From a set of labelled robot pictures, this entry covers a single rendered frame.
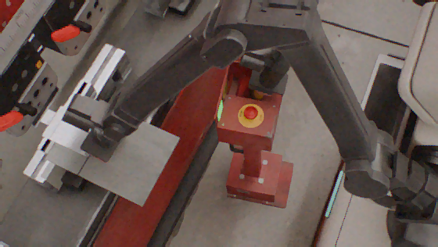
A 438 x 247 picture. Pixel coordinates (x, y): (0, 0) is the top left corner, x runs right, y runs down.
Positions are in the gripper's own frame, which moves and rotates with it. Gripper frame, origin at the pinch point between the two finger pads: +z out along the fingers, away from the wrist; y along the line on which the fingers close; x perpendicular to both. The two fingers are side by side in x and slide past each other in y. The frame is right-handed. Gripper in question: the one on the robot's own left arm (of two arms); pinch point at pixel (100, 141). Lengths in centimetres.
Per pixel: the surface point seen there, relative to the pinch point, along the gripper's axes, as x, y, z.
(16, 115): -16.5, 8.1, -22.5
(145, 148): 9.7, -2.9, -3.7
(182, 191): 44, -16, 86
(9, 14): -25.3, -4.7, -32.2
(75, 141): -4.6, 2.4, 3.6
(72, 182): 0.0, 10.0, 12.3
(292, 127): 72, -62, 76
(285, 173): 76, -42, 73
